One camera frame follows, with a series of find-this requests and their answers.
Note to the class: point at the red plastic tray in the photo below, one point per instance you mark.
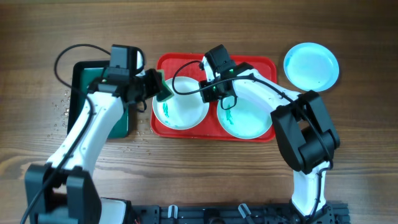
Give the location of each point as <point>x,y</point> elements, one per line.
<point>210,127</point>

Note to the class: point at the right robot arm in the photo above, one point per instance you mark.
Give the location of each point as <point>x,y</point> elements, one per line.
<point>304,131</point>

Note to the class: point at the light blue plate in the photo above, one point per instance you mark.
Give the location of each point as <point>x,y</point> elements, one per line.
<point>311,66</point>
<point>244,120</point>

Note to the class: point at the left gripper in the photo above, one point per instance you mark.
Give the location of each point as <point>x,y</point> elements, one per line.
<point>154,86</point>

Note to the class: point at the black tray with water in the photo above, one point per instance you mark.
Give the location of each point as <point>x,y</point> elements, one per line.
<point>83,74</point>

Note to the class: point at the white plate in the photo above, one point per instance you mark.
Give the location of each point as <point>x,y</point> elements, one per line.
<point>180,112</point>

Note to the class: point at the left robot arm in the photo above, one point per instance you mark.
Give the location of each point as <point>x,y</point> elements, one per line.
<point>62,190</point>

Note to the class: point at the green scrubbing sponge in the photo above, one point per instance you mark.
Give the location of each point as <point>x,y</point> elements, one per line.
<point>165,92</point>

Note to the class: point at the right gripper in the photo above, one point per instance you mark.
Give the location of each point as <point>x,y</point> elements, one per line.
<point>206,96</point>

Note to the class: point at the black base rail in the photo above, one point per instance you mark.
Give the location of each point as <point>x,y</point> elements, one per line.
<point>281,213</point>

